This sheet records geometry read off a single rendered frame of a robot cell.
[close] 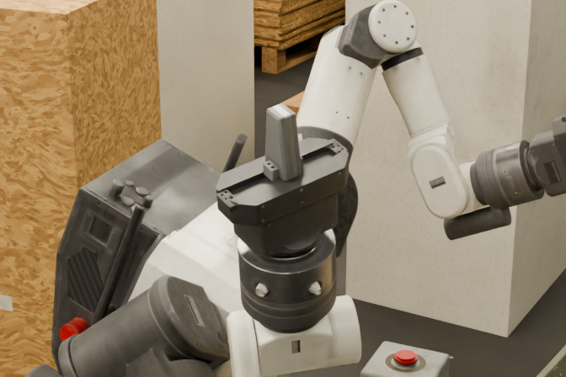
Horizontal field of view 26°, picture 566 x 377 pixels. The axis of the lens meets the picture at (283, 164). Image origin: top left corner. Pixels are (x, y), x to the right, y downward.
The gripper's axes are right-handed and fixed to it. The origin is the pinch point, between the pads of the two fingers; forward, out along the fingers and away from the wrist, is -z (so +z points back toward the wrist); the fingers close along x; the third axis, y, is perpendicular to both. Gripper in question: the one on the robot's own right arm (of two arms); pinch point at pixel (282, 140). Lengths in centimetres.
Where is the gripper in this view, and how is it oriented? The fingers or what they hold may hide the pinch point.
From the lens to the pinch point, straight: 102.7
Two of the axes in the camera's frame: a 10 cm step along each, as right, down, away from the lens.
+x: 8.3, -3.5, 4.3
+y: 5.5, 4.8, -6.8
